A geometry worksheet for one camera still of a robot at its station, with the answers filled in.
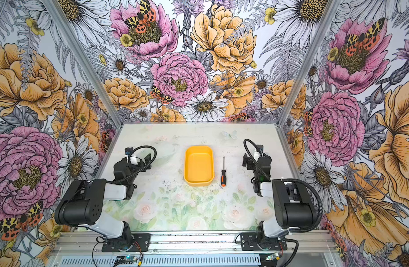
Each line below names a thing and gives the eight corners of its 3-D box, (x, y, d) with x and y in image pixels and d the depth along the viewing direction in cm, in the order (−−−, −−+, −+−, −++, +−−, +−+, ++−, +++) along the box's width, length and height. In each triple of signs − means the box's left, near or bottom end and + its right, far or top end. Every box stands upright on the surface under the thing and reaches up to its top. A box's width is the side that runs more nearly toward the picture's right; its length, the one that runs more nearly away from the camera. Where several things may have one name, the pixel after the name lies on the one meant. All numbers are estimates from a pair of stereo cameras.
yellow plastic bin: (183, 187, 94) (181, 181, 89) (186, 151, 110) (185, 145, 105) (214, 187, 94) (214, 181, 89) (213, 151, 110) (213, 145, 105)
